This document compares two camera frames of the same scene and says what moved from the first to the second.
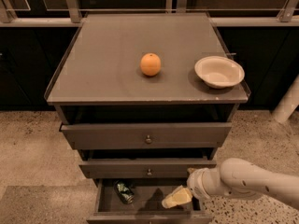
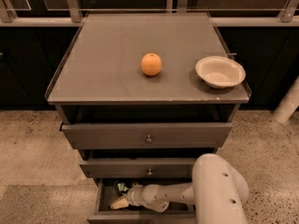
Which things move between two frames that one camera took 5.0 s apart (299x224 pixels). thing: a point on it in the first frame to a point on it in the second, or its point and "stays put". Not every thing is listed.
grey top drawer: (145, 135) stays put
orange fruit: (150, 63) stays put
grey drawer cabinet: (126, 90) stays put
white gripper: (195, 183) to (135, 194)
